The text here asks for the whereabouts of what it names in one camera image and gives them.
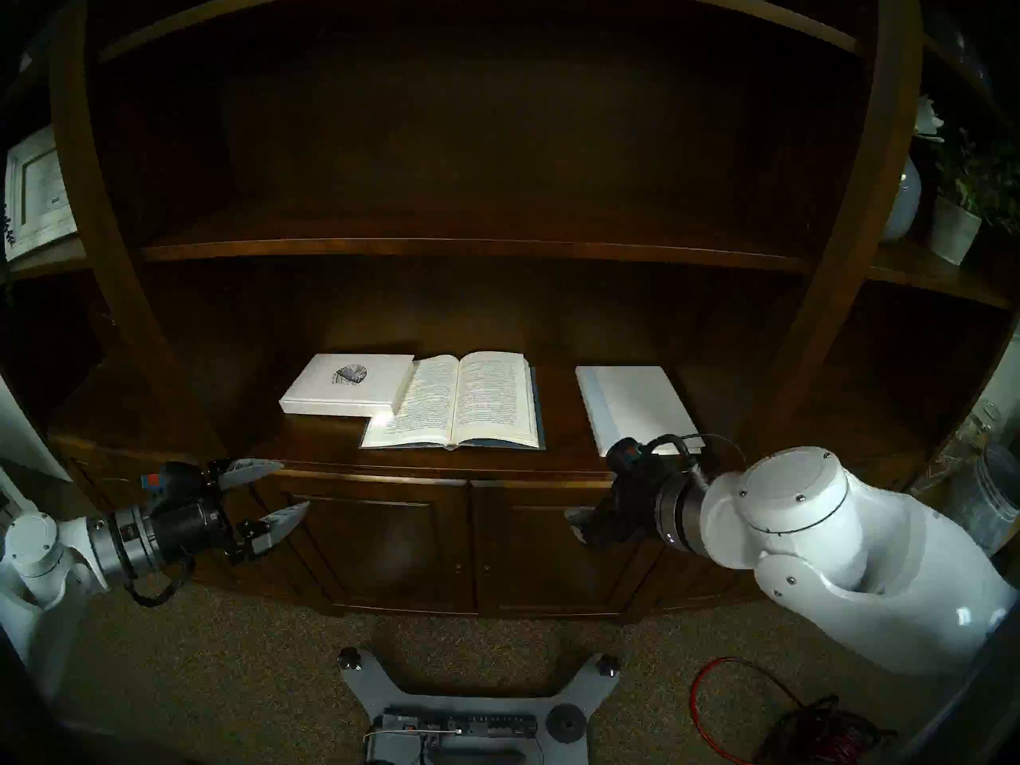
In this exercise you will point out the white artificial flower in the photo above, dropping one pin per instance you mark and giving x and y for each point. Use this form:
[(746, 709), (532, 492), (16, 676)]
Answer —
[(928, 118)]

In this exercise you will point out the green plant in white pot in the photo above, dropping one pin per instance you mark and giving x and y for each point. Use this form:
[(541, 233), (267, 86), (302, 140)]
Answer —
[(952, 229)]

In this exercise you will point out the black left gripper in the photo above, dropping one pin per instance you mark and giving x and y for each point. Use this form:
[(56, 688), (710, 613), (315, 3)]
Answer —
[(191, 524)]

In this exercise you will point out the white slatted chair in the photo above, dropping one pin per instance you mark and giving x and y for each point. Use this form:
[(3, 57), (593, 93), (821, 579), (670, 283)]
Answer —
[(9, 492)]

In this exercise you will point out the white book with round print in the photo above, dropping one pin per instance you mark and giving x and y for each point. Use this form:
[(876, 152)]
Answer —
[(335, 393)]

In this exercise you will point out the black power strip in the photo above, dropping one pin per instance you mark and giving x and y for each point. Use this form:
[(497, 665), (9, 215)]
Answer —
[(478, 725)]

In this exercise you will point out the dark hanging bead plant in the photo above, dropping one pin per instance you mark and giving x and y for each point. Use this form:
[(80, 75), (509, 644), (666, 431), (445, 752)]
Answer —
[(6, 229)]

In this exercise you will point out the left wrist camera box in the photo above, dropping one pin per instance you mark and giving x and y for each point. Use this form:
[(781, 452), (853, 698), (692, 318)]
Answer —
[(174, 480)]

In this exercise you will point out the clear glass jar with sticks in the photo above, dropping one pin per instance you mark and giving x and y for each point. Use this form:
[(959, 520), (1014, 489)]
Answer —
[(956, 445)]

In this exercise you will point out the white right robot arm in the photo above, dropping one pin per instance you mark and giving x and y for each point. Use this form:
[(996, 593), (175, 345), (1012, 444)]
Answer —
[(837, 532)]

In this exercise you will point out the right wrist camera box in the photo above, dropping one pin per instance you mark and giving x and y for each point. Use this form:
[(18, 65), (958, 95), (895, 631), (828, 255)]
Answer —
[(625, 453)]

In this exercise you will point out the grey metal robot base plate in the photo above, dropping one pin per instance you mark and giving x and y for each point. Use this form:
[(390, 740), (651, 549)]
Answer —
[(398, 692)]

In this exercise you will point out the round black rubber foot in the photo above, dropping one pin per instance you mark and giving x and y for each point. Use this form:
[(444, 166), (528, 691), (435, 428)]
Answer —
[(566, 723)]

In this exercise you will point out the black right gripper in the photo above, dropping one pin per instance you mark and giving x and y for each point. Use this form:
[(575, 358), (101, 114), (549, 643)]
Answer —
[(633, 504)]

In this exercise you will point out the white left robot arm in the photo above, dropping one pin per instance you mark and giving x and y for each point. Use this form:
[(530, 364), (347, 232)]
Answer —
[(36, 544)]

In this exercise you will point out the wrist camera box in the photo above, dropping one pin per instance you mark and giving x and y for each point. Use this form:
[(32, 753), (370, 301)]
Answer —
[(174, 480), (625, 453)]

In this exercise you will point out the white book pale blue spine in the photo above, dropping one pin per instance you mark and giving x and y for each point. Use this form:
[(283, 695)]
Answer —
[(637, 405)]

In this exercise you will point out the white round vase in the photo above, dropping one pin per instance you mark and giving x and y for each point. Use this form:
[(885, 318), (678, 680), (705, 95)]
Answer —
[(904, 205)]

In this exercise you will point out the black star knob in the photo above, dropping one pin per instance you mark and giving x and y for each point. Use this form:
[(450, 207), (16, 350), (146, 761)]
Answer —
[(348, 658), (609, 664)]

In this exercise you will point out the white framed certificate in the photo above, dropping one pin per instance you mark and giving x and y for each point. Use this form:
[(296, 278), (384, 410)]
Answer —
[(40, 190)]

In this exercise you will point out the dark brown wooden bookcase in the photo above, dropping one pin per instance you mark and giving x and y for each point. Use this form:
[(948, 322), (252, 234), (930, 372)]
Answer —
[(478, 245)]

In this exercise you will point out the blue cover hardback book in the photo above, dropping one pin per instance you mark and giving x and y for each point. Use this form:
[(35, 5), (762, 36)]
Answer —
[(486, 405)]

